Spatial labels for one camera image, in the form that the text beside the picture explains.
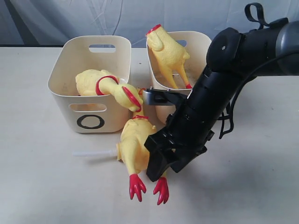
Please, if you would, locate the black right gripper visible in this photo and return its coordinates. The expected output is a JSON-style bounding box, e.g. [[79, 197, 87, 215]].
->
[[144, 109, 214, 182]]

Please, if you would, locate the whole yellow rubber chicken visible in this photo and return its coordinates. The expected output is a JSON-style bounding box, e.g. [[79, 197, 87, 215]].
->
[[116, 87, 157, 202]]

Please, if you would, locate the headless yellow rubber chicken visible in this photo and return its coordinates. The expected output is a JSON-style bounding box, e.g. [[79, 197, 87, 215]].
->
[[146, 24, 192, 89]]

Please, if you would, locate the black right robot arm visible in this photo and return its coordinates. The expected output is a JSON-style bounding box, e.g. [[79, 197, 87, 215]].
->
[[143, 2, 299, 182]]

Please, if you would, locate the severed chicken head with tube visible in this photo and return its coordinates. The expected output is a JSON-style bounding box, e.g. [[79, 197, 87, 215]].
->
[[72, 150, 117, 158]]

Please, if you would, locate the rubber chicken in O bin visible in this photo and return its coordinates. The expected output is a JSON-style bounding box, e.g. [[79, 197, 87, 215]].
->
[[75, 69, 143, 112]]

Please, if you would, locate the cream bin marked O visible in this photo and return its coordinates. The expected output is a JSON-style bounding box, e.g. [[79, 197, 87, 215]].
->
[[48, 35, 131, 133]]

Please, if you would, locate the white backdrop curtain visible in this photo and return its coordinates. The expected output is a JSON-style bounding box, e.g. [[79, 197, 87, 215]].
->
[[0, 0, 299, 49]]

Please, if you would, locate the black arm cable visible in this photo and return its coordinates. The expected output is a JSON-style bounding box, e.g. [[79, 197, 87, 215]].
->
[[218, 53, 299, 140]]

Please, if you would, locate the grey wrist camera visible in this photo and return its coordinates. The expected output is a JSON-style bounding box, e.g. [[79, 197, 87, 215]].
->
[[142, 88, 187, 106]]

